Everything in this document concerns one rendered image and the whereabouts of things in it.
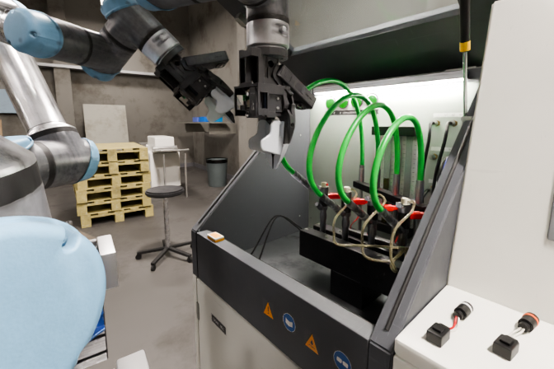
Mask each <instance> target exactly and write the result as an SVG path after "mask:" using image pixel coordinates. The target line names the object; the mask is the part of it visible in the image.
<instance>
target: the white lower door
mask: <svg viewBox="0 0 554 369"><path fill-rule="evenodd" d="M197 294H198V301H197V302H196V315H197V319H198V320H199V336H200V369H302V368H300V367H299V366H298V365H297V364H296V363H295V362H293V361H292V360H291V359H290V358H289V357H288V356H286V355H285V354H284V353H283V352H282V351H281V350H279V349H278V348H277V347H276V346H275V345H274V344H272V342H271V341H269V340H268V339H267V338H266V337H265V336H264V335H263V334H262V333H261V332H259V331H258V330H257V329H256V328H255V327H254V326H252V325H251V324H250V323H249V322H248V321H247V320H245V319H244V318H243V317H242V316H241V315H239V314H238V313H237V312H236V311H235V310H234V309H233V308H232V307H231V306H230V305H229V304H228V303H227V302H225V301H224V300H223V299H222V298H221V297H219V296H218V295H217V294H216V293H215V292H214V291H212V290H211V289H210V288H209V287H208V286H207V285H205V284H204V283H203V282H202V281H201V280H200V279H199V278H197Z"/></svg>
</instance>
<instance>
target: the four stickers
mask: <svg viewBox="0 0 554 369"><path fill-rule="evenodd" d="M262 300H263V313H264V314H265V315H267V316H268V317H270V318H271V319H272V320H274V304H272V303H271V302H269V301H267V300H266V299H265V298H263V297H262ZM283 327H285V328H286V329H287V330H288V331H289V332H291V333H292V334H294V335H295V336H296V319H295V318H294V317H293V316H291V315H290V314H289V313H287V312H286V311H284V310H283ZM304 345H305V346H306V347H307V348H309V349H310V350H311V351H313V352H314V353H315V354H316V355H318V357H319V353H320V339H319V338H318V337H317V336H316V335H315V334H313V333H312V332H311V331H309V330H308V329H306V328H305V329H304ZM352 362H353V360H352V359H351V358H350V357H348V356H347V355H346V354H344V353H343V352H342V351H341V350H340V349H338V348H337V347H335V346H334V351H333V363H332V365H334V366H335V367H336V368H337V369H352Z"/></svg>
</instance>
